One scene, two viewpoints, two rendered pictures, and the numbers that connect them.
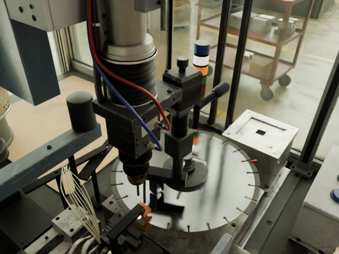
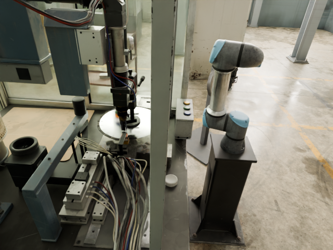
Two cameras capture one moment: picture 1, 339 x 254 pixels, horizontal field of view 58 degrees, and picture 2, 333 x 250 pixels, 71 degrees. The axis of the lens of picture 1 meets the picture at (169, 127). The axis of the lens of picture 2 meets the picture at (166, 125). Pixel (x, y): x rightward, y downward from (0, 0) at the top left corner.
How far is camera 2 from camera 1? 65 cm
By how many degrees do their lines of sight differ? 29
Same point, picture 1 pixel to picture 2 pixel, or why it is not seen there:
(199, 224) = (147, 133)
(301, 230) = (178, 132)
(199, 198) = (141, 126)
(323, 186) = (180, 112)
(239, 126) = (138, 101)
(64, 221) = (88, 156)
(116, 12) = (119, 56)
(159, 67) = not seen: hidden behind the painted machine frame
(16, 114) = not seen: outside the picture
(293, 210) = (172, 129)
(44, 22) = (101, 62)
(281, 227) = (170, 136)
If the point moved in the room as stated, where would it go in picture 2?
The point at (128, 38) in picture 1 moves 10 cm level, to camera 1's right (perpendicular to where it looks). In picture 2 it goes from (122, 64) to (144, 60)
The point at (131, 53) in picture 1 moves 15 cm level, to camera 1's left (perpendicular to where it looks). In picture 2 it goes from (124, 68) to (86, 74)
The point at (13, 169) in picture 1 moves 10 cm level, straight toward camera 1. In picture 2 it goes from (66, 134) to (85, 140)
